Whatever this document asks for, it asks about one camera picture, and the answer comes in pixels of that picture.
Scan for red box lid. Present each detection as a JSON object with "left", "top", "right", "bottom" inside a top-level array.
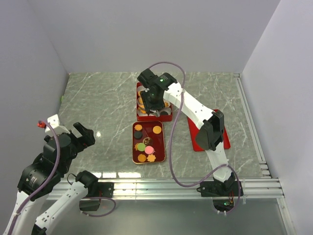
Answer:
[{"left": 187, "top": 109, "right": 231, "bottom": 152}]

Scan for silver slotted tongs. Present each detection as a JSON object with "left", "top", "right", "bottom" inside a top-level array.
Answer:
[{"left": 147, "top": 110, "right": 160, "bottom": 117}]

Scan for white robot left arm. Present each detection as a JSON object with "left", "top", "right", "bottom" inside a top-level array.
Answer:
[{"left": 4, "top": 115, "right": 98, "bottom": 235}]

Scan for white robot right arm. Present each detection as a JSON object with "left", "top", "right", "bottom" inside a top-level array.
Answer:
[{"left": 137, "top": 69, "right": 241, "bottom": 196}]

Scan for white paper cup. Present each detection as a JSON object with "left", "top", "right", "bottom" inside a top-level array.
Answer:
[
  {"left": 159, "top": 107, "right": 172, "bottom": 116},
  {"left": 137, "top": 104, "right": 148, "bottom": 117},
  {"left": 137, "top": 86, "right": 142, "bottom": 97},
  {"left": 137, "top": 97, "right": 143, "bottom": 105}
]

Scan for red cookie box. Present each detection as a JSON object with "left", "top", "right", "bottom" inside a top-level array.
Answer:
[{"left": 136, "top": 82, "right": 173, "bottom": 122}]

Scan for round orange sandwich biscuit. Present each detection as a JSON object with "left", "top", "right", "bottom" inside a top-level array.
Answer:
[{"left": 153, "top": 126, "right": 162, "bottom": 135}]

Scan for orange flower cookie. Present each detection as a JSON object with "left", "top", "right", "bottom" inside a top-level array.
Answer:
[{"left": 134, "top": 124, "right": 142, "bottom": 131}]

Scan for dark red gold-rimmed tray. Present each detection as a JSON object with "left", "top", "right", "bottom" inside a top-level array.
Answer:
[{"left": 132, "top": 121, "right": 166, "bottom": 165}]

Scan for green macaron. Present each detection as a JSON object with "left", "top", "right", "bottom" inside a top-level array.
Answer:
[{"left": 137, "top": 143, "right": 146, "bottom": 152}]

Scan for pink macaron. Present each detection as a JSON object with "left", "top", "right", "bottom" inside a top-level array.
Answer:
[{"left": 144, "top": 145, "right": 155, "bottom": 155}]

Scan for orange chip cookie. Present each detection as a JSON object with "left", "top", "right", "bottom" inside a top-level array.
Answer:
[{"left": 137, "top": 154, "right": 146, "bottom": 163}]

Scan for orange cookie tray corner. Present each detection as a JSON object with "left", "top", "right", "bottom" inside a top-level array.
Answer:
[{"left": 147, "top": 154, "right": 156, "bottom": 163}]

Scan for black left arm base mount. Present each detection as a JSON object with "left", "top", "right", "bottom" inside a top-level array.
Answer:
[{"left": 79, "top": 182, "right": 114, "bottom": 212}]

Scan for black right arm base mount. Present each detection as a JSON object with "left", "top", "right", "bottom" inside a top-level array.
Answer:
[{"left": 197, "top": 180, "right": 244, "bottom": 214}]

